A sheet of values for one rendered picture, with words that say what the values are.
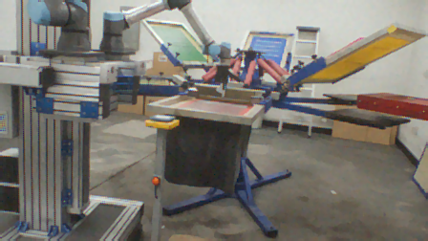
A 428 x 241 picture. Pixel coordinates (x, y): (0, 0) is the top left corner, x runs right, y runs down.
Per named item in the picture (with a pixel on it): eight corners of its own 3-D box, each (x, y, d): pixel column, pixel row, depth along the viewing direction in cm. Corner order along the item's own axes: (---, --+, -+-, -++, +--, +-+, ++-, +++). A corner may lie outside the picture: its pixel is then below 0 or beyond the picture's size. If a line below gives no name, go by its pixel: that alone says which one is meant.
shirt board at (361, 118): (410, 130, 259) (412, 119, 257) (388, 137, 231) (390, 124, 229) (260, 99, 351) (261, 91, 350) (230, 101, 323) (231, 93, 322)
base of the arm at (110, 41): (95, 49, 219) (96, 32, 217) (105, 49, 234) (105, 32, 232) (119, 51, 218) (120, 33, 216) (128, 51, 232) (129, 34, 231)
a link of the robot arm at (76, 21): (92, 31, 177) (93, 1, 175) (68, 29, 166) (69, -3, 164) (75, 30, 184) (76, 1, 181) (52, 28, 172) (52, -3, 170)
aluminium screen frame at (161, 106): (250, 125, 191) (251, 118, 190) (145, 111, 206) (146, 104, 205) (269, 105, 266) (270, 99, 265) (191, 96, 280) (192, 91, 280)
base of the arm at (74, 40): (50, 49, 171) (50, 27, 169) (66, 49, 185) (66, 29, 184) (81, 52, 169) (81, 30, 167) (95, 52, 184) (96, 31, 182)
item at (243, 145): (234, 193, 211) (242, 120, 203) (228, 192, 212) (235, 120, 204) (248, 169, 255) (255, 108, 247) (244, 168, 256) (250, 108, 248)
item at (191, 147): (233, 196, 209) (241, 120, 201) (159, 183, 220) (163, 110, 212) (235, 194, 212) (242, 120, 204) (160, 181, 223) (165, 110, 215)
